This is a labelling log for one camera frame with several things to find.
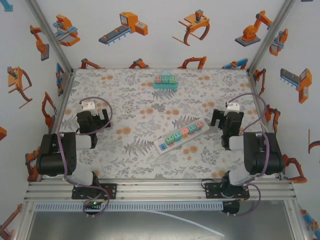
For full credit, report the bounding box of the teal power strip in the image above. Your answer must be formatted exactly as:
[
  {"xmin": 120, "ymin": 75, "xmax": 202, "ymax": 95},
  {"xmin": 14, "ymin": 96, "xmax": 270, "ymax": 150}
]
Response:
[{"xmin": 152, "ymin": 69, "xmax": 180, "ymax": 91}]

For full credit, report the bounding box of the white power strip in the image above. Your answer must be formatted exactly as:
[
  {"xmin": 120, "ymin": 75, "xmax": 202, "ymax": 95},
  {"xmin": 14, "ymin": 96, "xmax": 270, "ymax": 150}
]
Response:
[{"xmin": 152, "ymin": 117, "xmax": 210, "ymax": 156}]

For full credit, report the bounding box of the floral patterned table cloth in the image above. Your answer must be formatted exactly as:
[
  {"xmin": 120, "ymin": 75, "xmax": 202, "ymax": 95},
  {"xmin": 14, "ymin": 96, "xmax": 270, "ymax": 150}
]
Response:
[{"xmin": 46, "ymin": 67, "xmax": 280, "ymax": 180}]

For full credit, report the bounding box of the black controller board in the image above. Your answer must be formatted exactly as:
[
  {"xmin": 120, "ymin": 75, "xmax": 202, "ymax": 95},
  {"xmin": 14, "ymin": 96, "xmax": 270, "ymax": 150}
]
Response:
[
  {"xmin": 220, "ymin": 199, "xmax": 241, "ymax": 217},
  {"xmin": 82, "ymin": 198, "xmax": 111, "ymax": 219}
]

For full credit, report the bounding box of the white plastic tube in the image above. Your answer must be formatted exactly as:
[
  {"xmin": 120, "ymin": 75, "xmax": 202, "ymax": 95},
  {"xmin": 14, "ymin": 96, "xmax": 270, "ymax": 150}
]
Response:
[{"xmin": 146, "ymin": 209, "xmax": 226, "ymax": 238}]

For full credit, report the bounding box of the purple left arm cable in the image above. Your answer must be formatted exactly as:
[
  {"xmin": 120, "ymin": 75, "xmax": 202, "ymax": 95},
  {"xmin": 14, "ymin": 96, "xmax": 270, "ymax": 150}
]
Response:
[{"xmin": 56, "ymin": 96, "xmax": 113, "ymax": 219}]

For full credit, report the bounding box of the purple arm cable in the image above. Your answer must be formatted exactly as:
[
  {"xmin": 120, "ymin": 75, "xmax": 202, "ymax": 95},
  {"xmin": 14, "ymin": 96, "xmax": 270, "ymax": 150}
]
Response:
[
  {"xmin": 56, "ymin": 96, "xmax": 113, "ymax": 219},
  {"xmin": 227, "ymin": 92, "xmax": 270, "ymax": 217}
]

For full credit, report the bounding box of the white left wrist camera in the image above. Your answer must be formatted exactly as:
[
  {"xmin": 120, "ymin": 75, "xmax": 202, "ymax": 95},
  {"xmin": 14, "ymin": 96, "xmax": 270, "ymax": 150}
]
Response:
[{"xmin": 79, "ymin": 100, "xmax": 97, "ymax": 112}]

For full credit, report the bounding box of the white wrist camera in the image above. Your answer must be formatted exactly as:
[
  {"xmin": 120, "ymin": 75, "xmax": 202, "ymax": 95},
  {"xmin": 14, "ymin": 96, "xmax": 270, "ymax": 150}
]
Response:
[
  {"xmin": 226, "ymin": 101, "xmax": 241, "ymax": 113},
  {"xmin": 79, "ymin": 100, "xmax": 97, "ymax": 112}
]

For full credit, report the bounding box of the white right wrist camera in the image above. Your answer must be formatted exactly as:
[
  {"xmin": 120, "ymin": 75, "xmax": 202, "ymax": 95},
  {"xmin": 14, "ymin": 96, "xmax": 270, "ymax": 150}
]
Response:
[{"xmin": 226, "ymin": 101, "xmax": 241, "ymax": 113}]

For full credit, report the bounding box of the aluminium side rail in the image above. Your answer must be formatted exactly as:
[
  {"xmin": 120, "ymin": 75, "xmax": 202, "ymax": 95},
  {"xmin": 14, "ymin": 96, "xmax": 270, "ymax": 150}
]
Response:
[
  {"xmin": 246, "ymin": 69, "xmax": 283, "ymax": 180},
  {"xmin": 40, "ymin": 69, "xmax": 77, "ymax": 181}
]

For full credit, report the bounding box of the thin white cable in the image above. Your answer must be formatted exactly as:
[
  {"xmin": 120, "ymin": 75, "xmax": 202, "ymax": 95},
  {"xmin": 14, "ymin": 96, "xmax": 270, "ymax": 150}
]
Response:
[{"xmin": 257, "ymin": 120, "xmax": 270, "ymax": 134}]

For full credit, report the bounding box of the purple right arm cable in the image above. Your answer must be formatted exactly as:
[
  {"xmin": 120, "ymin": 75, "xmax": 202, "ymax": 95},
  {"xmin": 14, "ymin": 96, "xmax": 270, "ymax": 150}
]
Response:
[{"xmin": 227, "ymin": 92, "xmax": 270, "ymax": 217}]

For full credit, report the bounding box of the aluminium front frame rail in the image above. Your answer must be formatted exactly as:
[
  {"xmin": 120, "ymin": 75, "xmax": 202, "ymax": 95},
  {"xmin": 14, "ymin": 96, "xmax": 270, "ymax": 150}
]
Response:
[{"xmin": 23, "ymin": 179, "xmax": 297, "ymax": 202}]

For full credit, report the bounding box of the aluminium corner post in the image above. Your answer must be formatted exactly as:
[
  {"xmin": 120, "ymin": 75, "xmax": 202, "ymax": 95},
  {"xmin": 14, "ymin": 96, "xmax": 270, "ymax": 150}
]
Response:
[
  {"xmin": 246, "ymin": 0, "xmax": 298, "ymax": 74},
  {"xmin": 24, "ymin": 0, "xmax": 75, "ymax": 74}
]

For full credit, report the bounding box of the white slotted cable duct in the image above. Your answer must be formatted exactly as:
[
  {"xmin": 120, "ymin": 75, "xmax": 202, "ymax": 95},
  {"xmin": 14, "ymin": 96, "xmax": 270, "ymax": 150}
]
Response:
[{"xmin": 33, "ymin": 202, "xmax": 225, "ymax": 212}]

